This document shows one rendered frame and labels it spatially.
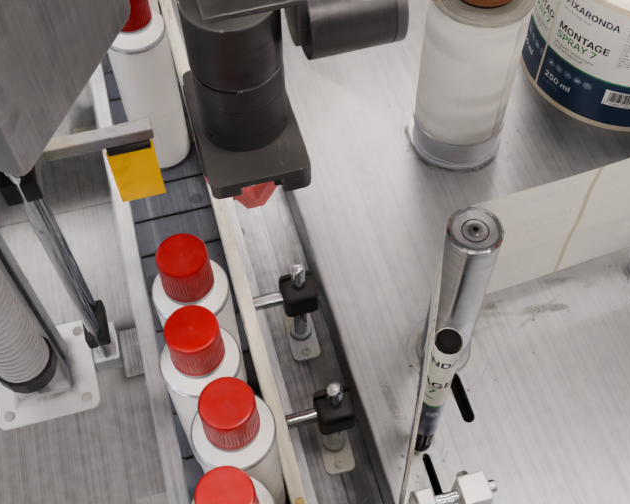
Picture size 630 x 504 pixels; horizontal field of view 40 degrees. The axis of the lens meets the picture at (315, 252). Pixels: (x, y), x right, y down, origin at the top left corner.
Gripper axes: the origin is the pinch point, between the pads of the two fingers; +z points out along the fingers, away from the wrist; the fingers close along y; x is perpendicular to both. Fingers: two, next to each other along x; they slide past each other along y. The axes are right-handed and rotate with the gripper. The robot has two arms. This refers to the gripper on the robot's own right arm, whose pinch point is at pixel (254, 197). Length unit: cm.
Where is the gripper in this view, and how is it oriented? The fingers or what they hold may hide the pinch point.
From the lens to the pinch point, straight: 64.9
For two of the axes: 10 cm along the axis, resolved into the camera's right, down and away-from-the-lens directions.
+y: -2.6, -8.2, 5.1
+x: -9.7, 2.3, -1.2
